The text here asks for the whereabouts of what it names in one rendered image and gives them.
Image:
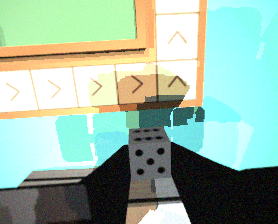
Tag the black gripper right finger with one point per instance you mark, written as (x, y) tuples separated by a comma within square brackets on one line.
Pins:
[(213, 193)]

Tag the grey die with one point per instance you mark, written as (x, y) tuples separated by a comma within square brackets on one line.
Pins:
[(149, 153)]

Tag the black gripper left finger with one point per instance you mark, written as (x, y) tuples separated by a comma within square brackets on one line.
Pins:
[(99, 198)]

